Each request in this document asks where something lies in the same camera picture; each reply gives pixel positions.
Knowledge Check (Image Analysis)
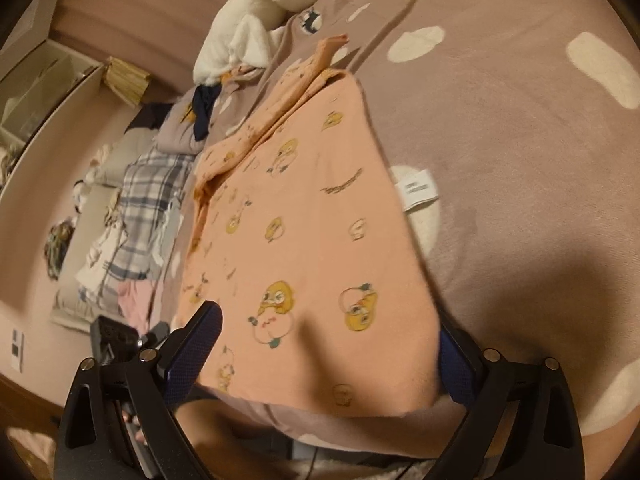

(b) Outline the grey white plaid garment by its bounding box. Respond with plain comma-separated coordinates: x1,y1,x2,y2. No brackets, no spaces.
99,148,195,311

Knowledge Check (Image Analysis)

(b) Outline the navy blue cloth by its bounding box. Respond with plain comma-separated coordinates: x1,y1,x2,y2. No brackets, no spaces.
192,84,222,142

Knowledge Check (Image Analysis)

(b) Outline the beige floral pillow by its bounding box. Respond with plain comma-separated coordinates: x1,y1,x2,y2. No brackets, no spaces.
50,128,157,333

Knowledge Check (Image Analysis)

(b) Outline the mauve polka dot bedspread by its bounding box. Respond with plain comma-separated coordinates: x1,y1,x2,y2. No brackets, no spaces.
177,0,639,479

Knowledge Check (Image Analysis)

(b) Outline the white fluffy plush blanket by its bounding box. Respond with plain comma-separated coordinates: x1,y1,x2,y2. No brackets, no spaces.
192,0,318,86

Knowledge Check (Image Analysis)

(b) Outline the pink pleated curtain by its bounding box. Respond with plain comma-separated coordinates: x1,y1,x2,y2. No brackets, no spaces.
51,0,227,93

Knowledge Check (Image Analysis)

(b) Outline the pink small garment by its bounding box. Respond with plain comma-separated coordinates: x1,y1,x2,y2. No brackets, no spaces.
117,280,157,335

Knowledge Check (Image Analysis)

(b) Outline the white shelf cabinet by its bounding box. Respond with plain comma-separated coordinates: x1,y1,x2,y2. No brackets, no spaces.
1,39,103,186

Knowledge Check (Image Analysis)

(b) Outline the peach cartoon print garment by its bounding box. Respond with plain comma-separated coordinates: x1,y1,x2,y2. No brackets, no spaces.
177,36,439,417

